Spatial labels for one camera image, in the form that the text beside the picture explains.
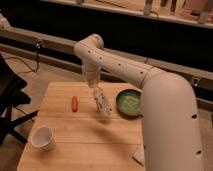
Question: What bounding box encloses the clear plastic bottle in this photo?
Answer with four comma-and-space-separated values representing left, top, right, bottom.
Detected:
93, 87, 112, 117

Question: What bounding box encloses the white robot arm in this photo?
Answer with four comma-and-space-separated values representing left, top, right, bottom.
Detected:
74, 34, 204, 171

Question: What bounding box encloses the orange carrot toy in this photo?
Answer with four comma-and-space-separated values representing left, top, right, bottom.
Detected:
71, 96, 78, 112

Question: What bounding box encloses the green bowl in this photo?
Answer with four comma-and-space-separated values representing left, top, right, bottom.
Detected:
116, 89, 141, 117

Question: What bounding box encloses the white paper cup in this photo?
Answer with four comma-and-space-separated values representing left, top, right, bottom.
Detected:
30, 126, 55, 150

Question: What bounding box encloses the white sponge block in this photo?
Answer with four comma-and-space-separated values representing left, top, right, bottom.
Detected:
133, 145, 145, 165

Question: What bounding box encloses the black cable on floor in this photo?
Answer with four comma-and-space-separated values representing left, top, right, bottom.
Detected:
3, 39, 44, 75

